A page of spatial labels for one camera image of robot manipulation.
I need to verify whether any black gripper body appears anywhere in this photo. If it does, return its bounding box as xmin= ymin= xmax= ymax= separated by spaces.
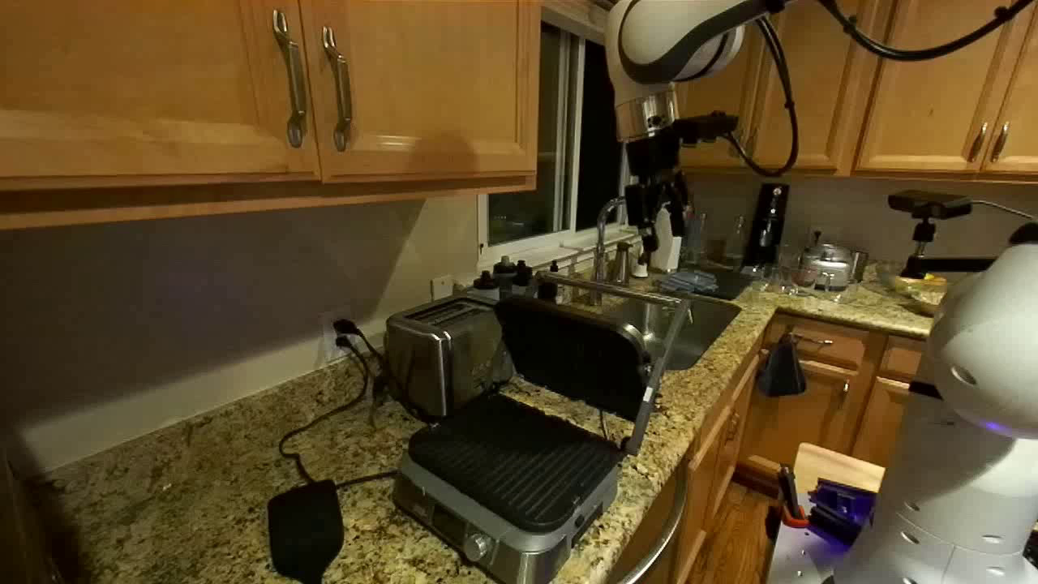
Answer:
xmin=623 ymin=133 xmax=696 ymax=220

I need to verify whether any steel sandwich maker grill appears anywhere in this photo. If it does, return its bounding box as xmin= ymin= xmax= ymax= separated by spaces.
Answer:
xmin=390 ymin=273 xmax=696 ymax=584

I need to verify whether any steel kitchen faucet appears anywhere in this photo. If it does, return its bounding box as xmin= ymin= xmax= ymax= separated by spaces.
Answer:
xmin=591 ymin=195 xmax=651 ymax=287

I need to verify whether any tall black kitchen appliance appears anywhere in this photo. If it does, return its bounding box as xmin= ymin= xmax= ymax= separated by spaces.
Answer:
xmin=743 ymin=183 xmax=795 ymax=273

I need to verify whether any steel kitchen sink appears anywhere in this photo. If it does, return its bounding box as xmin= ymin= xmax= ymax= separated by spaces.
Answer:
xmin=602 ymin=290 xmax=747 ymax=375

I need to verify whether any small grey squeeze bottle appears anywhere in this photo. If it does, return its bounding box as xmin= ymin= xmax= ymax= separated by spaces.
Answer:
xmin=539 ymin=259 xmax=568 ymax=310

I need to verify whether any white framed window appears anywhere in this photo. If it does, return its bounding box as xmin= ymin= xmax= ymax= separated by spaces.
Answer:
xmin=483 ymin=5 xmax=633 ymax=250

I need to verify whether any black sports bottle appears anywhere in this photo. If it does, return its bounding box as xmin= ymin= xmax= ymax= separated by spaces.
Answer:
xmin=493 ymin=256 xmax=539 ymax=306

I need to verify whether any silver kettle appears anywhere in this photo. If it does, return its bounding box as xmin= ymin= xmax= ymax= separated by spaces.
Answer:
xmin=795 ymin=232 xmax=864 ymax=297

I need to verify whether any black hanging cloth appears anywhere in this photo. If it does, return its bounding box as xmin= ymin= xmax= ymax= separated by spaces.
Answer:
xmin=753 ymin=332 xmax=810 ymax=403

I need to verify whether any wooden sink base cabinet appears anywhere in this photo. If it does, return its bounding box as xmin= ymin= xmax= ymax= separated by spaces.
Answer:
xmin=666 ymin=345 xmax=765 ymax=584

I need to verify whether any steel toaster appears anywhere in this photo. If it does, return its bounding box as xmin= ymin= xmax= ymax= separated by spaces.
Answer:
xmin=383 ymin=299 xmax=520 ymax=426

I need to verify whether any wooden lower corner cabinet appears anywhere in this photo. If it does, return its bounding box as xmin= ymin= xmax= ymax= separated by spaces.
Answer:
xmin=737 ymin=312 xmax=935 ymax=495

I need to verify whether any wooden corner cabinet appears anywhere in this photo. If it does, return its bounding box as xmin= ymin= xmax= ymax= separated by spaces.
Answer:
xmin=677 ymin=0 xmax=1038 ymax=183
xmin=737 ymin=312 xmax=935 ymax=495

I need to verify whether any wooden corner upper cabinet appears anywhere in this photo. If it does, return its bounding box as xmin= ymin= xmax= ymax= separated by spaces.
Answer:
xmin=677 ymin=0 xmax=1038 ymax=183

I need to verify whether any wooden cart top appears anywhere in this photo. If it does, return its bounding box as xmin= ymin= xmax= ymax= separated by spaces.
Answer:
xmin=790 ymin=438 xmax=888 ymax=501

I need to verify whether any purple lit black device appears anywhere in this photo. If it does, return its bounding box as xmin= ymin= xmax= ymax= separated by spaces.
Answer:
xmin=802 ymin=478 xmax=881 ymax=546

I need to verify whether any black pot holder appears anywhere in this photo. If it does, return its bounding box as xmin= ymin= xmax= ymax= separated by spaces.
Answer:
xmin=264 ymin=478 xmax=345 ymax=584

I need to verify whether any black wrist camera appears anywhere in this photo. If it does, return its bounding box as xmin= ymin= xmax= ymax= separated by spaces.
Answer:
xmin=672 ymin=110 xmax=747 ymax=148

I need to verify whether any black camera on tripod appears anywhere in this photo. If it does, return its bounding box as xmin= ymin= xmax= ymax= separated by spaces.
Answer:
xmin=885 ymin=186 xmax=1000 ymax=284

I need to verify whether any steel dishwasher handle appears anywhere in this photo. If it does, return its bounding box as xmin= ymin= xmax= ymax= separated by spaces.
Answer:
xmin=617 ymin=471 xmax=690 ymax=584

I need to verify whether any small metal cabinet handle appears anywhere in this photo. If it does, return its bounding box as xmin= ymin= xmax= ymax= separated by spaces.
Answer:
xmin=963 ymin=118 xmax=993 ymax=166
xmin=985 ymin=118 xmax=1014 ymax=166

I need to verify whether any black power cord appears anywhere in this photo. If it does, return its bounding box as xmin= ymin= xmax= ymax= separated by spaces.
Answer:
xmin=274 ymin=314 xmax=405 ymax=495

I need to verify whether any white wall outlet with plug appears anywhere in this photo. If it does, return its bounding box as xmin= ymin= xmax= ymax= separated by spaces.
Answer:
xmin=314 ymin=322 xmax=351 ymax=366

